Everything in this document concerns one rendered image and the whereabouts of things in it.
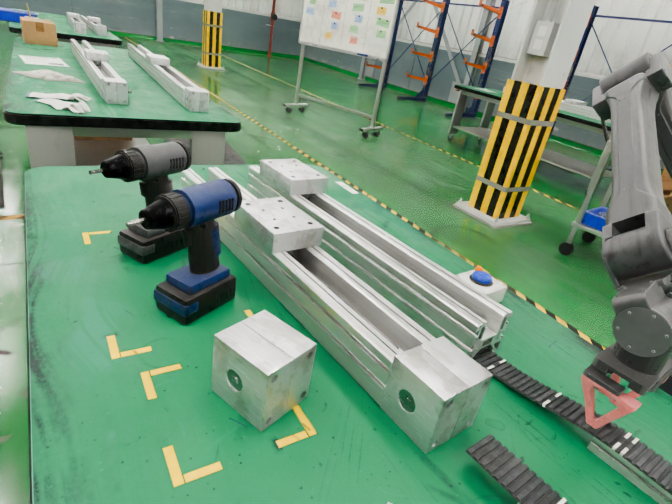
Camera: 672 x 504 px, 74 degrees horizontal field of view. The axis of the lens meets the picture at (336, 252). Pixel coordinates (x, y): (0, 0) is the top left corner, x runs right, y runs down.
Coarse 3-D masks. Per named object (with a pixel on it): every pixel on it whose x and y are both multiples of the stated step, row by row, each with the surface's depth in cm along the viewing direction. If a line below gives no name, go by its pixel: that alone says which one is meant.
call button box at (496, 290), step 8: (464, 272) 93; (472, 272) 94; (464, 280) 90; (472, 280) 90; (496, 280) 92; (480, 288) 88; (488, 288) 89; (496, 288) 89; (504, 288) 90; (488, 296) 87; (496, 296) 89
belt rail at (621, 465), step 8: (592, 440) 63; (592, 448) 63; (600, 448) 62; (608, 448) 61; (600, 456) 62; (608, 456) 61; (616, 456) 60; (608, 464) 61; (616, 464) 60; (624, 464) 60; (624, 472) 60; (632, 472) 60; (640, 472) 58; (632, 480) 59; (640, 480) 58; (648, 480) 57; (640, 488) 58; (648, 488) 58; (656, 488) 57; (656, 496) 57; (664, 496) 57
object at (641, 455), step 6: (642, 444) 61; (636, 450) 60; (642, 450) 60; (648, 450) 60; (630, 456) 58; (636, 456) 59; (642, 456) 59; (648, 456) 59; (630, 462) 58; (636, 462) 58; (642, 462) 58
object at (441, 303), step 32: (256, 192) 124; (320, 224) 103; (352, 224) 104; (352, 256) 94; (384, 256) 88; (416, 256) 90; (384, 288) 88; (416, 288) 81; (448, 288) 84; (416, 320) 82; (448, 320) 76; (480, 320) 73
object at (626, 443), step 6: (624, 438) 61; (630, 438) 62; (636, 438) 62; (612, 444) 60; (618, 444) 60; (624, 444) 61; (630, 444) 60; (636, 444) 61; (618, 450) 59; (624, 450) 59; (630, 450) 60; (624, 456) 59
